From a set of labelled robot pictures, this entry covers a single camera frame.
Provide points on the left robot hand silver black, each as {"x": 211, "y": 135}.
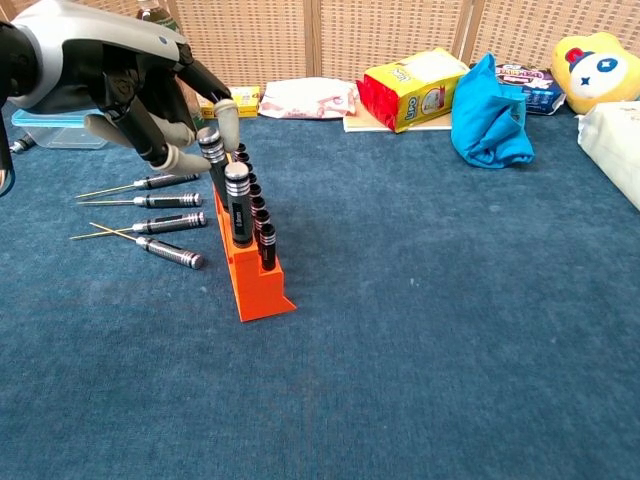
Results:
{"x": 100, "y": 40}

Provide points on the slim black silver screwdriver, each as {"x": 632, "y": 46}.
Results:
{"x": 175, "y": 221}
{"x": 175, "y": 252}
{"x": 212, "y": 150}
{"x": 170, "y": 200}
{"x": 150, "y": 182}

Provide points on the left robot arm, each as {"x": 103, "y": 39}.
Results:
{"x": 12, "y": 60}

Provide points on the orange tool holder stand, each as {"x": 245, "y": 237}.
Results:
{"x": 257, "y": 295}

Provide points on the clear container with blue lid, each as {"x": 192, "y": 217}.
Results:
{"x": 50, "y": 132}

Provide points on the green-label tea bottle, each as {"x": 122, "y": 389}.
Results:
{"x": 197, "y": 117}

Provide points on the yellow cardboard box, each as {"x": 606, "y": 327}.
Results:
{"x": 245, "y": 102}

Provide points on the black socket bit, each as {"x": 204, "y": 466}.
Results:
{"x": 264, "y": 223}
{"x": 268, "y": 250}
{"x": 242, "y": 150}
{"x": 261, "y": 212}
{"x": 247, "y": 160}
{"x": 255, "y": 187}
{"x": 258, "y": 199}
{"x": 252, "y": 175}

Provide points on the wicker folding screen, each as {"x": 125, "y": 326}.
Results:
{"x": 300, "y": 40}

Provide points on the pink wet wipes pack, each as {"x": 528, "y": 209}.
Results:
{"x": 305, "y": 100}

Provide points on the yellow red snack bag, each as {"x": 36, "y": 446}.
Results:
{"x": 415, "y": 95}

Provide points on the blue cloth bag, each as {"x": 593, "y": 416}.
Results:
{"x": 485, "y": 120}

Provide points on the dark purple printed package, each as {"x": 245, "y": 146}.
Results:
{"x": 540, "y": 90}

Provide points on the yellow plush toy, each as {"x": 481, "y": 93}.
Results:
{"x": 595, "y": 70}

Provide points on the white soft tissue pack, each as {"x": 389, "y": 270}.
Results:
{"x": 615, "y": 145}

